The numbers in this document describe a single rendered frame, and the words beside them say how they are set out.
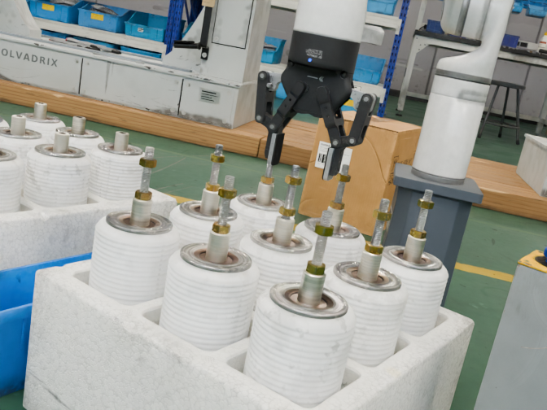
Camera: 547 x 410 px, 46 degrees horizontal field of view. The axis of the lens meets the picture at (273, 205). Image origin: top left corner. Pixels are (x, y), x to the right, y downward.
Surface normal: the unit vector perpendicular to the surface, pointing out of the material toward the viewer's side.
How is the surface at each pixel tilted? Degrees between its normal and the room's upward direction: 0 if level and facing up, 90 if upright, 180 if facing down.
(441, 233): 90
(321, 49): 91
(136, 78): 90
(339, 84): 91
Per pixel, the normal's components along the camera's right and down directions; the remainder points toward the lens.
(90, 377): -0.59, 0.10
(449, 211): -0.19, 0.21
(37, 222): 0.78, 0.29
